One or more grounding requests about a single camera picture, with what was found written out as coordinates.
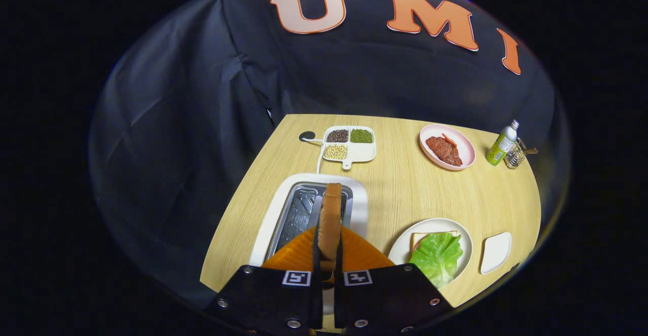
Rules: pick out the toasted bread slice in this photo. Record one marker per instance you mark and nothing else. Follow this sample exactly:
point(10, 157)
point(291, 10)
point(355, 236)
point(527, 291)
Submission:
point(330, 219)

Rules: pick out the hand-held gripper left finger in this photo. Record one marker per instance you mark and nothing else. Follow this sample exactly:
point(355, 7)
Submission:
point(268, 295)

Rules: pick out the green lettuce leaf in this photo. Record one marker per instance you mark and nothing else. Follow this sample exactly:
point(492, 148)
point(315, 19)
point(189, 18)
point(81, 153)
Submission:
point(436, 257)

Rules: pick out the white divided bean tray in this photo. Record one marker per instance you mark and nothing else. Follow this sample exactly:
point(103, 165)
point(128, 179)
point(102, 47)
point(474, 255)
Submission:
point(362, 151)

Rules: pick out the white toaster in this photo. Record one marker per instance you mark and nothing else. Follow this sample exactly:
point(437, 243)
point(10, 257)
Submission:
point(360, 199)

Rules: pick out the green drink bottle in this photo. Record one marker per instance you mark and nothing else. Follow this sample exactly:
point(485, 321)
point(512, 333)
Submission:
point(501, 144)

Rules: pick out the pink plate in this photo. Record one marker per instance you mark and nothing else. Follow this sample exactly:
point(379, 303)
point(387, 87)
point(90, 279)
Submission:
point(464, 146)

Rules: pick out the small square white plate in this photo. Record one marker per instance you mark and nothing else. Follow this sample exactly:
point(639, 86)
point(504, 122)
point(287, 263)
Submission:
point(496, 252)

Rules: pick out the round white plate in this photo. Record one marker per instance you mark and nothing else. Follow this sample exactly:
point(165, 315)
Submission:
point(401, 250)

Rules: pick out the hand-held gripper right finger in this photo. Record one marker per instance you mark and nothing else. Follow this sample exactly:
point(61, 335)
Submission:
point(390, 295)

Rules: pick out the brown meat pieces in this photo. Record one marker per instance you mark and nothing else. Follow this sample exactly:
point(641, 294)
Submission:
point(443, 151)

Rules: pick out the black backdrop cloth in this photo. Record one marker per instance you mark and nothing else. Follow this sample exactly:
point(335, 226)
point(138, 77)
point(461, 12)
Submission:
point(202, 98)

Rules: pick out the white bread slice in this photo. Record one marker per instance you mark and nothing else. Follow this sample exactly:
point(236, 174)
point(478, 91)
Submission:
point(418, 238)

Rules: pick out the red sausage strip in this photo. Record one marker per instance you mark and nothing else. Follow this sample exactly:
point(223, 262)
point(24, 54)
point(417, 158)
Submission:
point(449, 139)

